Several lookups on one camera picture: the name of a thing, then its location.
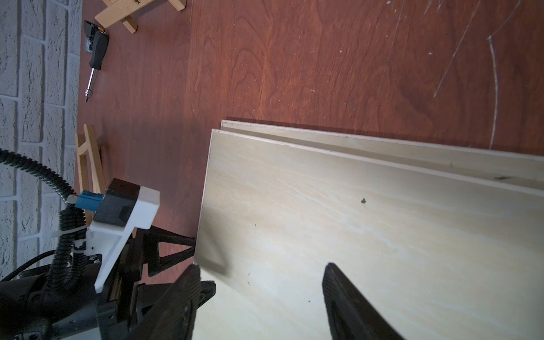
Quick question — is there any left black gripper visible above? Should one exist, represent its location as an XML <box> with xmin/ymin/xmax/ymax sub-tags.
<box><xmin>1</xmin><ymin>226</ymin><xmax>216</xmax><ymax>339</ymax></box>

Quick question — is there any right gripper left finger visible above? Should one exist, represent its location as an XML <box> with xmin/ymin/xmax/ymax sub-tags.
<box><xmin>127</xmin><ymin>265</ymin><xmax>201</xmax><ymax>339</ymax></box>

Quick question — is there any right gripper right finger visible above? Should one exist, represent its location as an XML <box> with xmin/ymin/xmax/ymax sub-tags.
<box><xmin>322</xmin><ymin>263</ymin><xmax>402</xmax><ymax>339</ymax></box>

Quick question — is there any small wooden easel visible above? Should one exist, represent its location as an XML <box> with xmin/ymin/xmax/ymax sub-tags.
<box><xmin>75</xmin><ymin>123</ymin><xmax>108</xmax><ymax>226</ymax></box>
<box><xmin>94</xmin><ymin>0</ymin><xmax>159</xmax><ymax>34</ymax></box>

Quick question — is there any light plywood board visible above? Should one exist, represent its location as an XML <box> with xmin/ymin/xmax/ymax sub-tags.
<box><xmin>220</xmin><ymin>120</ymin><xmax>543</xmax><ymax>191</ymax></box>
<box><xmin>194</xmin><ymin>130</ymin><xmax>543</xmax><ymax>339</ymax></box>

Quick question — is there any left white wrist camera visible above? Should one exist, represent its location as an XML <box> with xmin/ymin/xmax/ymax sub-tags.
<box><xmin>75</xmin><ymin>178</ymin><xmax>161</xmax><ymax>293</ymax></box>

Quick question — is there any left black corrugated cable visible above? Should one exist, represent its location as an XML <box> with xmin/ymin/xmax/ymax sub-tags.
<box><xmin>0</xmin><ymin>148</ymin><xmax>88</xmax><ymax>298</ymax></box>

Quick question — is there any black handled screwdriver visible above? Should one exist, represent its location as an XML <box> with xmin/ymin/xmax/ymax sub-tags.
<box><xmin>84</xmin><ymin>30</ymin><xmax>109</xmax><ymax>102</ymax></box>

